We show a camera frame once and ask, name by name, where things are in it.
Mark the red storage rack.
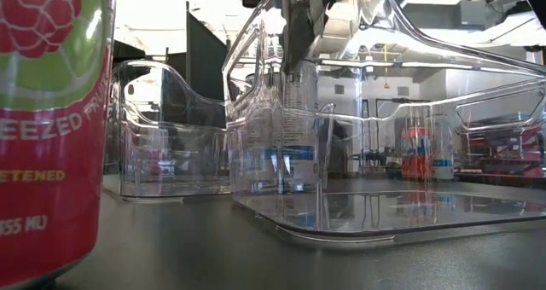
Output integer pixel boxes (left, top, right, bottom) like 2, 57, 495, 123
454, 123, 546, 180

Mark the clear plastic bin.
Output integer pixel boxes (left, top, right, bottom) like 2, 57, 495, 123
103, 59, 231, 199
221, 0, 546, 245

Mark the white red Spindrift can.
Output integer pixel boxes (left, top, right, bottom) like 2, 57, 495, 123
0, 0, 117, 290

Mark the red Fanta can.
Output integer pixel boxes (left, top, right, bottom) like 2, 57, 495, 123
399, 125, 434, 181

